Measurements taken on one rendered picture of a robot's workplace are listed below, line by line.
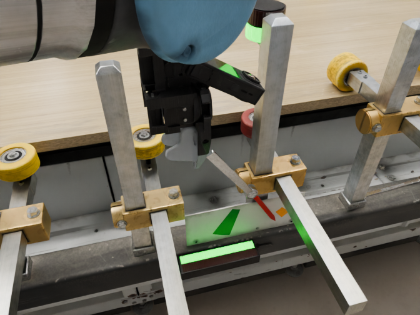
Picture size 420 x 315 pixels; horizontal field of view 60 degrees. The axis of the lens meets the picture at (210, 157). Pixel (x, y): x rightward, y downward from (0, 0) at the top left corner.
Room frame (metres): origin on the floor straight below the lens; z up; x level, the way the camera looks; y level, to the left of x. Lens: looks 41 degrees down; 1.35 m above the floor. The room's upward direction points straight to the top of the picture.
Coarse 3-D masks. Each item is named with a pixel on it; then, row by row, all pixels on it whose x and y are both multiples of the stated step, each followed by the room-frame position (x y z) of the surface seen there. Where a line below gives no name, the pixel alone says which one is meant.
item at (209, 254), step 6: (228, 246) 0.46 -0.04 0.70; (234, 246) 0.46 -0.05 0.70; (240, 246) 0.46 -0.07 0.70; (246, 246) 0.46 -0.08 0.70; (252, 246) 0.46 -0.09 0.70; (198, 252) 0.44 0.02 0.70; (204, 252) 0.44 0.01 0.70; (210, 252) 0.44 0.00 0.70; (216, 252) 0.44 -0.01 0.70; (222, 252) 0.44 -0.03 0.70; (228, 252) 0.44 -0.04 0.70; (180, 258) 0.43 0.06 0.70; (186, 258) 0.43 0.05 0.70; (192, 258) 0.43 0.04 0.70; (198, 258) 0.43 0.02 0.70; (204, 258) 0.43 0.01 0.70
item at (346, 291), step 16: (288, 176) 0.51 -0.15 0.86; (288, 192) 0.47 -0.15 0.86; (288, 208) 0.45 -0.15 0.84; (304, 208) 0.43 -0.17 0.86; (304, 224) 0.39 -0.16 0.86; (320, 224) 0.39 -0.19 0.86; (304, 240) 0.38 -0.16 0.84; (320, 240) 0.36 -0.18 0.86; (320, 256) 0.33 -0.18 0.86; (336, 256) 0.33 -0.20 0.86; (336, 272) 0.30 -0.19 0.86; (336, 288) 0.28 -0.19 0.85; (352, 288) 0.27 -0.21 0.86; (352, 304) 0.25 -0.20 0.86
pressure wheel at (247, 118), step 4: (252, 108) 0.68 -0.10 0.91; (244, 112) 0.67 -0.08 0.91; (248, 112) 0.67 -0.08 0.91; (252, 112) 0.67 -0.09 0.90; (244, 116) 0.65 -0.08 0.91; (248, 116) 0.65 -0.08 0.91; (252, 116) 0.66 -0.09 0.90; (244, 120) 0.64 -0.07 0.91; (248, 120) 0.64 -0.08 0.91; (252, 120) 0.64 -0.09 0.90; (244, 124) 0.63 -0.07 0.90; (248, 124) 0.62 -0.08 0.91; (244, 128) 0.63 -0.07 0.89; (248, 128) 0.62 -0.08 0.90; (244, 132) 0.63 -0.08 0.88; (248, 132) 0.62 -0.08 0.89; (248, 136) 0.62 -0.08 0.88
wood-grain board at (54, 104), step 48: (288, 0) 1.45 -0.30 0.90; (336, 0) 1.45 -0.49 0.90; (384, 0) 1.45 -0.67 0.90; (240, 48) 1.01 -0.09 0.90; (336, 48) 1.01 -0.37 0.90; (384, 48) 1.01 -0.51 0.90; (0, 96) 0.74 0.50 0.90; (48, 96) 0.74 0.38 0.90; (96, 96) 0.74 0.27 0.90; (288, 96) 0.74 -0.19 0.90; (336, 96) 0.74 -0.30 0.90; (0, 144) 0.56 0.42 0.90; (48, 144) 0.58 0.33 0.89
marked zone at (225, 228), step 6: (234, 210) 0.49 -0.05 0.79; (228, 216) 0.48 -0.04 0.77; (234, 216) 0.49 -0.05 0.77; (222, 222) 0.48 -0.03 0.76; (228, 222) 0.48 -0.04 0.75; (234, 222) 0.49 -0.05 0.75; (222, 228) 0.48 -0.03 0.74; (228, 228) 0.48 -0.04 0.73; (222, 234) 0.48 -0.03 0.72; (228, 234) 0.48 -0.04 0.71
